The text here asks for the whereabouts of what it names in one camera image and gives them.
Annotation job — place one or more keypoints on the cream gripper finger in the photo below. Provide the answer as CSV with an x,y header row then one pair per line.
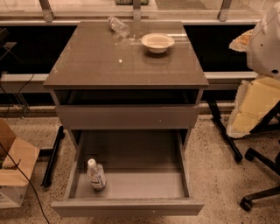
x,y
241,43
253,101

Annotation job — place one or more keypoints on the blue plastic bottle white cap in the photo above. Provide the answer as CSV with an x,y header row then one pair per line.
x,y
96,175

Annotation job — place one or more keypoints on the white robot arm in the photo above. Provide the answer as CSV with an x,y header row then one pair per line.
x,y
263,54

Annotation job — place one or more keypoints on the closed grey upper drawer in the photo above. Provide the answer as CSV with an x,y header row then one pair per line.
x,y
126,118

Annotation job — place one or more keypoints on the grey drawer cabinet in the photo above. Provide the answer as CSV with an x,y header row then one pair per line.
x,y
97,69

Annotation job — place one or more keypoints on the clear crumpled plastic bottle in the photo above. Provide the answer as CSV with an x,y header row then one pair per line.
x,y
119,26

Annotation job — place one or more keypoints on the open grey drawer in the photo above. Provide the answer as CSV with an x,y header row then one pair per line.
x,y
146,173

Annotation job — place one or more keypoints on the black office chair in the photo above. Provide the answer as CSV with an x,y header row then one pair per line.
x,y
246,202

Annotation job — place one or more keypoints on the white paper bowl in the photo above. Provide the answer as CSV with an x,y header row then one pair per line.
x,y
157,42

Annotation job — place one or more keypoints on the black table leg left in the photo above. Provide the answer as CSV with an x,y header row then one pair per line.
x,y
52,154

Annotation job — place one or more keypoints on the cardboard box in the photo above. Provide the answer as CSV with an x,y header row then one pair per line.
x,y
19,158

